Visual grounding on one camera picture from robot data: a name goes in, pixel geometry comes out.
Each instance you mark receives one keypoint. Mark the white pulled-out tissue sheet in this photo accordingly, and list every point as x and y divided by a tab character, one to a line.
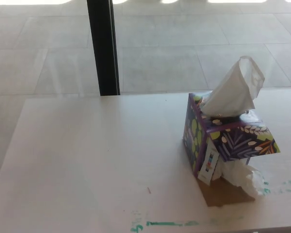
232	92

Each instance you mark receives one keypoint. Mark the crumpled white tissue wad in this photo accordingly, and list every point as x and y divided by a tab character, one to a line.
242	176

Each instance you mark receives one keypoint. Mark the black window frame post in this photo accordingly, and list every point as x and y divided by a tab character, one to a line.
103	48

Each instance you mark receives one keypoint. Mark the purple floral tissue box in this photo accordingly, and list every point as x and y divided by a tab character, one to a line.
235	143

